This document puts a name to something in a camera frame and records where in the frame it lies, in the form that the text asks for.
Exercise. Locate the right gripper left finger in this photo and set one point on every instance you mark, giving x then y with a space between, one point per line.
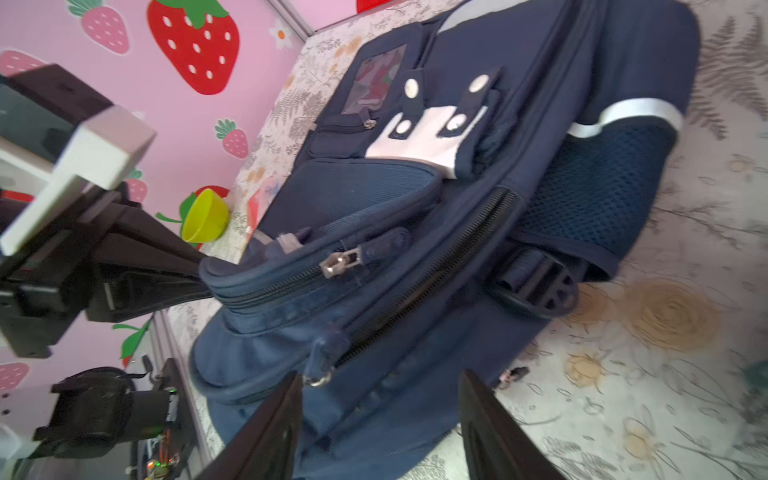
266 445

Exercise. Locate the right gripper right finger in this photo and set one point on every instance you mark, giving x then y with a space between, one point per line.
496 448

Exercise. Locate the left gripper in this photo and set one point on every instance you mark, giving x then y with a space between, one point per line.
140 267

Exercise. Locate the navy blue student backpack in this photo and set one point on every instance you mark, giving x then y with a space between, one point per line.
467 175

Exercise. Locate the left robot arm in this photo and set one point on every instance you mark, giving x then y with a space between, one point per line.
87 414

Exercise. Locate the red card pack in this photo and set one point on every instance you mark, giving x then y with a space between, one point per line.
259 202

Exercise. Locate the small black wrapped candy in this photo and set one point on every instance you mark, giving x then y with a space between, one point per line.
510 376

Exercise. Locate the green bowl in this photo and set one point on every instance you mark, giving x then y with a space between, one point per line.
205 215

